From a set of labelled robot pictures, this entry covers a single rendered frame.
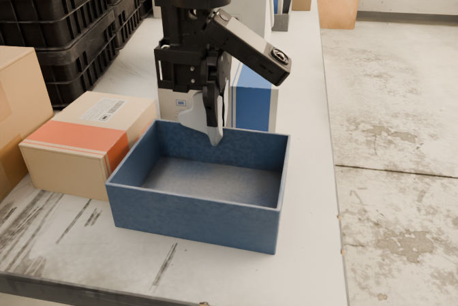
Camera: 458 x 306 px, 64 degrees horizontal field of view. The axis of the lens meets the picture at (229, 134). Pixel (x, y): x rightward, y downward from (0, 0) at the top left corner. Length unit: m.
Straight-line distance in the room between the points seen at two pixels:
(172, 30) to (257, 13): 0.35
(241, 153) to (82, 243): 0.24
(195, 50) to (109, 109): 0.19
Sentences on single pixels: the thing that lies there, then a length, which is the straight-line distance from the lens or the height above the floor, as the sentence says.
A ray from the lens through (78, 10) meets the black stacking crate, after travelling 0.79.
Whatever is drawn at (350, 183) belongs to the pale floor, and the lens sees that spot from 1.68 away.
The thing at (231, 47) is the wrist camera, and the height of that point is 0.90.
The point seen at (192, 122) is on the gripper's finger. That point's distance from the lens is 0.50.
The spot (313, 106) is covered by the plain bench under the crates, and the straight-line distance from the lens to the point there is 0.73.
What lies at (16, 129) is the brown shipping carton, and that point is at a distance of 0.59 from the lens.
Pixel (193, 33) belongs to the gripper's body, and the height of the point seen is 0.91.
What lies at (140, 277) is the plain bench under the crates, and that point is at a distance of 0.43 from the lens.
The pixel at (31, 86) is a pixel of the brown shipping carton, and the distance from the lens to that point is 0.61.
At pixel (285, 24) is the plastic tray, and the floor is 0.72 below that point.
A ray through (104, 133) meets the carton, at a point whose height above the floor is 0.77.
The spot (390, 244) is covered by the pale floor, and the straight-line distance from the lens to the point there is 1.48.
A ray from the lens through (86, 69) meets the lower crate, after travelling 0.78.
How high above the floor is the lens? 1.04
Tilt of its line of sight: 33 degrees down
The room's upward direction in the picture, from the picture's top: straight up
